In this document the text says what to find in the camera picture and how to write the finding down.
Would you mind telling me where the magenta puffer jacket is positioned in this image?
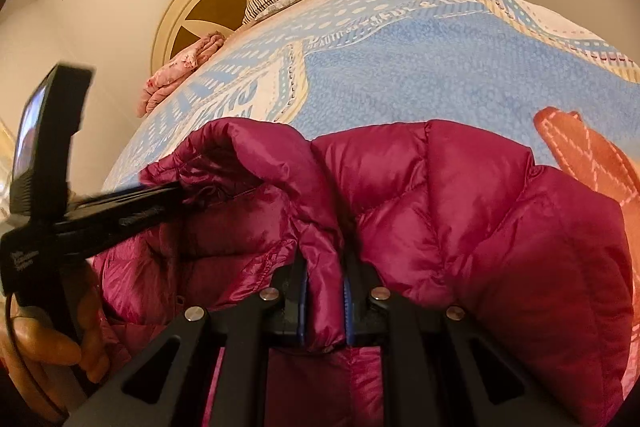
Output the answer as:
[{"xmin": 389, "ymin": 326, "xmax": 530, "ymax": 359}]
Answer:
[{"xmin": 87, "ymin": 117, "xmax": 636, "ymax": 427}]

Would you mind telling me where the blue printed blanket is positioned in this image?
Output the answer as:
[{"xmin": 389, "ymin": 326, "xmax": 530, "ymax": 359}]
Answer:
[{"xmin": 102, "ymin": 0, "xmax": 640, "ymax": 388}]

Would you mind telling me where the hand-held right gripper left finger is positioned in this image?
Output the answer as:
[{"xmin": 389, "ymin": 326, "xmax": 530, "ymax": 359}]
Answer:
[{"xmin": 65, "ymin": 257, "xmax": 308, "ymax": 427}]

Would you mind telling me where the person's left hand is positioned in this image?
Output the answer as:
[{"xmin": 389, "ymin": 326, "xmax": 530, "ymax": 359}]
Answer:
[{"xmin": 0, "ymin": 279, "xmax": 112, "ymax": 408}]

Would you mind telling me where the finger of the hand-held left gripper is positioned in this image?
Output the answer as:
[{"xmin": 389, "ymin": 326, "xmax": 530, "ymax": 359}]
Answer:
[
  {"xmin": 54, "ymin": 204, "xmax": 171, "ymax": 258},
  {"xmin": 65, "ymin": 183, "xmax": 200, "ymax": 220}
]

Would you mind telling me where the pink floral cloth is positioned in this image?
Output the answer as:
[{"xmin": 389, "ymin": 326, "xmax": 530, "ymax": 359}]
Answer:
[{"xmin": 136, "ymin": 32, "xmax": 226, "ymax": 118}]

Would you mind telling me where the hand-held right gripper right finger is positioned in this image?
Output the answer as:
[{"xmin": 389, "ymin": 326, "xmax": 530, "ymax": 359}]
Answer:
[{"xmin": 342, "ymin": 252, "xmax": 566, "ymax": 427}]

